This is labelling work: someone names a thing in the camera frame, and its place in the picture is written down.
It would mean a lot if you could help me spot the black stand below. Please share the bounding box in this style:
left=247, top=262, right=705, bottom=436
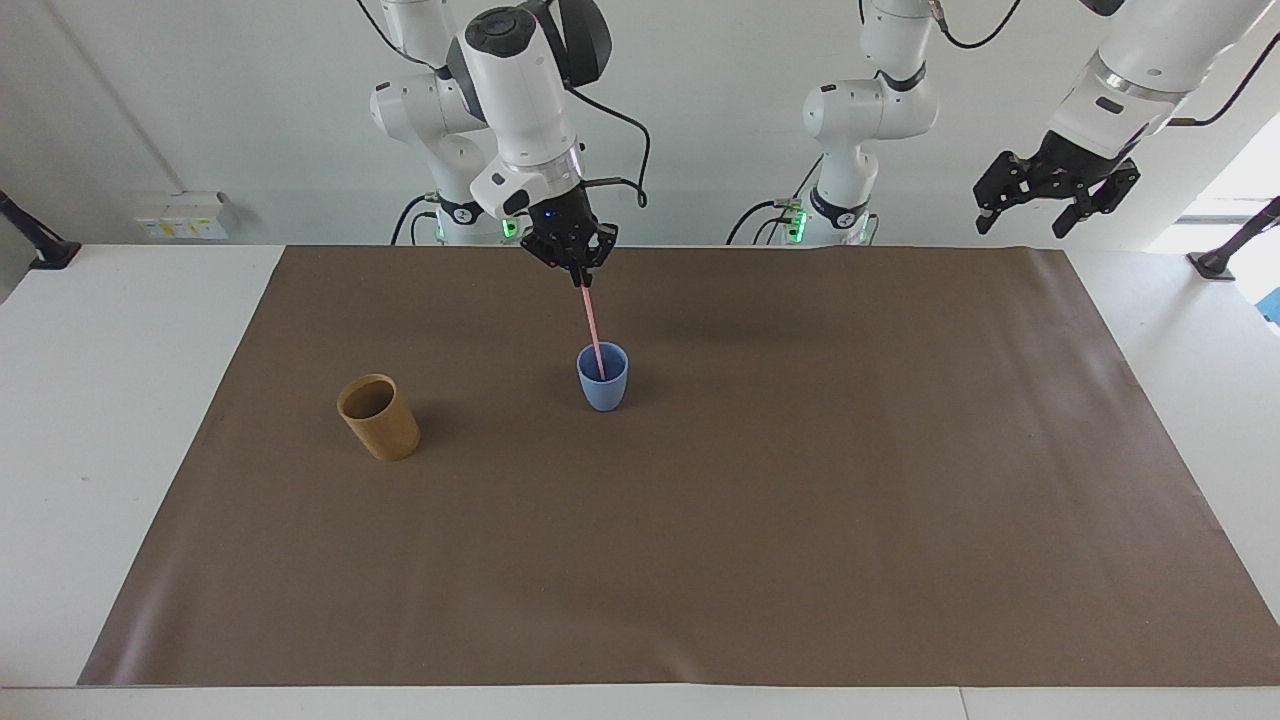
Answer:
left=0, top=189, right=83, bottom=272
left=1186, top=194, right=1280, bottom=282

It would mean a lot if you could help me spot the pink chopstick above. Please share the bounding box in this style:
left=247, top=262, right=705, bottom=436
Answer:
left=578, top=284, right=607, bottom=382

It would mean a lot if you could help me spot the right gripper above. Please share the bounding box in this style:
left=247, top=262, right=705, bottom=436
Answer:
left=516, top=183, right=620, bottom=289

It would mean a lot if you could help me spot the blue cup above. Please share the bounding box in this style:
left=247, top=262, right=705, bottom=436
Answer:
left=576, top=341, right=631, bottom=413

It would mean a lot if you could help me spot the brown cup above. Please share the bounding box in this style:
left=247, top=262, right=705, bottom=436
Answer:
left=336, top=373, right=423, bottom=463

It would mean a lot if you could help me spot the white wall socket box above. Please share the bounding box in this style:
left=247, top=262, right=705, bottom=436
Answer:
left=134, top=191, right=239, bottom=242

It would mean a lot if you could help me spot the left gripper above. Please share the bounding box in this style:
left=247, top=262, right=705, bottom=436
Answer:
left=973, top=130, right=1142, bottom=240

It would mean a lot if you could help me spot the black cable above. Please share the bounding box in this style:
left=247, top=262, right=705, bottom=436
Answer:
left=928, top=0, right=1025, bottom=51
left=1166, top=33, right=1280, bottom=129
left=389, top=192, right=443, bottom=247
left=566, top=85, right=650, bottom=210
left=726, top=155, right=825, bottom=247

